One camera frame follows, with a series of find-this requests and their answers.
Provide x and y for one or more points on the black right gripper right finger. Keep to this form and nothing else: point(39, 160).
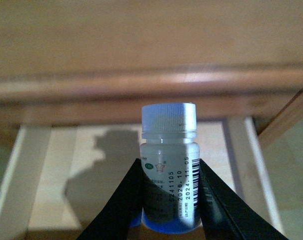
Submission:
point(224, 215)

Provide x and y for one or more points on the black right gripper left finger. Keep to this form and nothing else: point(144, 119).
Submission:
point(124, 206)

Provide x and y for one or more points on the wooden drawer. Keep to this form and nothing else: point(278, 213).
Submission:
point(57, 179)

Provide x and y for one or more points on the white medicine bottle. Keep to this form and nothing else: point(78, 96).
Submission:
point(170, 160)

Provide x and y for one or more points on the wooden nightstand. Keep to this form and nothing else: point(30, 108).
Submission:
point(81, 62)

